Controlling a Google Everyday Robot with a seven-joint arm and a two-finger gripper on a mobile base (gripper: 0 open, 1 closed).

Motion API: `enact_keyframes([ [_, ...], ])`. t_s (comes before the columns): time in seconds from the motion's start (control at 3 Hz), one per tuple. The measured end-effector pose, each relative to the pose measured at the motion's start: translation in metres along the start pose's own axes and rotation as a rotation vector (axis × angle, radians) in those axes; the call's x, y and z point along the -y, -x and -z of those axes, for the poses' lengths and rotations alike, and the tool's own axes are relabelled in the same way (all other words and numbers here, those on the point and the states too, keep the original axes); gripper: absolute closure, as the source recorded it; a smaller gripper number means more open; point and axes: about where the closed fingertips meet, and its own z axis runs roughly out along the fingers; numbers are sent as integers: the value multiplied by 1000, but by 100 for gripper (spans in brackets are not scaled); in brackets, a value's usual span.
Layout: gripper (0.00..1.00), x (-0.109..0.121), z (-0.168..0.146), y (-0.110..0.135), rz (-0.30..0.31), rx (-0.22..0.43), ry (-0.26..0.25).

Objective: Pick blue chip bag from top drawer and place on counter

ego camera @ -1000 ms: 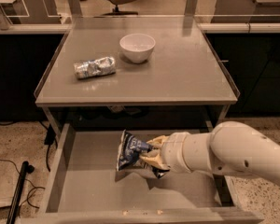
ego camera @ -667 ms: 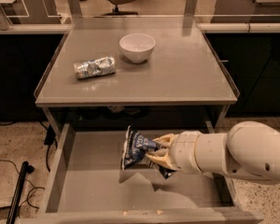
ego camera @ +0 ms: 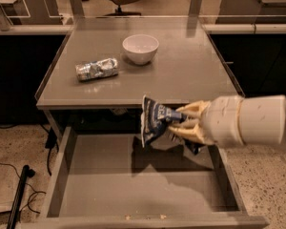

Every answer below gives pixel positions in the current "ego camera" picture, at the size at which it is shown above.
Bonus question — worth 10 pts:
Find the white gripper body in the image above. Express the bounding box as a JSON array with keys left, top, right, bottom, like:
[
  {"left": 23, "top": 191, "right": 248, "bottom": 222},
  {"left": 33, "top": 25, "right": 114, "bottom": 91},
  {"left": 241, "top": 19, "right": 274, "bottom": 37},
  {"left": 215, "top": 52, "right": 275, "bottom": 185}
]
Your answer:
[{"left": 200, "top": 95, "right": 244, "bottom": 148}]

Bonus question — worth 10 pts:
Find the yellow taped middle gripper finger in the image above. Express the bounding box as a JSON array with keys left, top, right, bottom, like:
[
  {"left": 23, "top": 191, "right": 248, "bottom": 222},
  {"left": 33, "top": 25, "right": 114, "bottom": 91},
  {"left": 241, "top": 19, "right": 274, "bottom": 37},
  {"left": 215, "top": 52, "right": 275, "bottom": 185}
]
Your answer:
[{"left": 180, "top": 118, "right": 200, "bottom": 129}]

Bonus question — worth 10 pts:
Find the yellow taped gripper finger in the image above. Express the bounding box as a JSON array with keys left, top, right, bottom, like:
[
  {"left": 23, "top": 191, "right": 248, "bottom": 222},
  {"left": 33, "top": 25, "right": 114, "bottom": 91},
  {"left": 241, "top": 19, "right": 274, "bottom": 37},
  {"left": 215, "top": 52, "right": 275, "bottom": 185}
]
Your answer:
[
  {"left": 169, "top": 126, "right": 214, "bottom": 145},
  {"left": 177, "top": 100, "right": 210, "bottom": 118}
]

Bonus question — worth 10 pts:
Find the blue chip bag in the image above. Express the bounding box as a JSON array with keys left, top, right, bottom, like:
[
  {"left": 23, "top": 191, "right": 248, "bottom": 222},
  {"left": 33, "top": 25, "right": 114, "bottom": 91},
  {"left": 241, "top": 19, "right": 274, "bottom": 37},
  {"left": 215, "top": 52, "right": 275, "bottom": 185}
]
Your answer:
[{"left": 140, "top": 94, "right": 206, "bottom": 156}]

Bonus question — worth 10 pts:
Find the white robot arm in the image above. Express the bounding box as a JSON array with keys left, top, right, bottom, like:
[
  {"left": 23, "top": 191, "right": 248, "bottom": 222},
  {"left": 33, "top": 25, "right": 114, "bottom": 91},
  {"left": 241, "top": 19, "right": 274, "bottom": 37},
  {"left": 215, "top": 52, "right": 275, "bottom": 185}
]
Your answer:
[{"left": 169, "top": 95, "right": 286, "bottom": 149}]

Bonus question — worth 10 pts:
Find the grey cabinet counter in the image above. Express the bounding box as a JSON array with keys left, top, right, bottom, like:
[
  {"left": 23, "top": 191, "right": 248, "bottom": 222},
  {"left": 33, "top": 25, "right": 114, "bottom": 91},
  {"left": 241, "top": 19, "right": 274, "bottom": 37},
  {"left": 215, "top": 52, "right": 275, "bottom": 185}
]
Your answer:
[{"left": 37, "top": 16, "right": 243, "bottom": 114}]

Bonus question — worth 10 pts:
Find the open grey top drawer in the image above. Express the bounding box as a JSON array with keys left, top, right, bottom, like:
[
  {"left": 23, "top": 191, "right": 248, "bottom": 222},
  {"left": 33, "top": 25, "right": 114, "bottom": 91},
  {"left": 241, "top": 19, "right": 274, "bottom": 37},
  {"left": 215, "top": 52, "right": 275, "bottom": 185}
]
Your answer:
[{"left": 17, "top": 128, "right": 269, "bottom": 229}]

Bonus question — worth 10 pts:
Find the crumpled silver snack bag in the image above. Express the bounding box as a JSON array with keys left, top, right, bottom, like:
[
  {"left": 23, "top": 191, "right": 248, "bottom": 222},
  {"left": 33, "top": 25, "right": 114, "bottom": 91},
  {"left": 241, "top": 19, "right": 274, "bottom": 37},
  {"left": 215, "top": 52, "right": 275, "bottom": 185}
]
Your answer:
[{"left": 75, "top": 58, "right": 118, "bottom": 81}]

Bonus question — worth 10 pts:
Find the white ceramic bowl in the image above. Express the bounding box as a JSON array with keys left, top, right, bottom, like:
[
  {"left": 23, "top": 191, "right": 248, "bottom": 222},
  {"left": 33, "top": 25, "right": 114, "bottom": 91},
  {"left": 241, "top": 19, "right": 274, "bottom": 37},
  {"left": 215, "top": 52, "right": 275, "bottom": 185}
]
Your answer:
[{"left": 122, "top": 34, "right": 159, "bottom": 65}]

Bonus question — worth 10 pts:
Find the black pole on floor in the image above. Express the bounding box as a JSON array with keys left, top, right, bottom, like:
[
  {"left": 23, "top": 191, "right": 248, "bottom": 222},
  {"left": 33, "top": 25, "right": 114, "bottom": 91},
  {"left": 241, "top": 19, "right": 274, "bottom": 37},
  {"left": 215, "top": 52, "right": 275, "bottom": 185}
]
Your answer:
[{"left": 7, "top": 165, "right": 35, "bottom": 229}]

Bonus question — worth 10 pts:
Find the background desk left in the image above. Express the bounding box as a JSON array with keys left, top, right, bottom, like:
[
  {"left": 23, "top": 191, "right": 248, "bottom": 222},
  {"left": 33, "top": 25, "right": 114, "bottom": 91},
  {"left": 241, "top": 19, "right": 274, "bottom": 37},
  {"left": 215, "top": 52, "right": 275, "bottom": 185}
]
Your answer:
[{"left": 0, "top": 0, "right": 62, "bottom": 25}]

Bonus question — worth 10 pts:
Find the black floor cable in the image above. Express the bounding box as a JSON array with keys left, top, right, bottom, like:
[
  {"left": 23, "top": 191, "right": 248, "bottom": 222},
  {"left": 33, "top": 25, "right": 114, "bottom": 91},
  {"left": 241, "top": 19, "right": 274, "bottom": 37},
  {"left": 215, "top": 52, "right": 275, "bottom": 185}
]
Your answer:
[{"left": 0, "top": 124, "right": 60, "bottom": 215}]

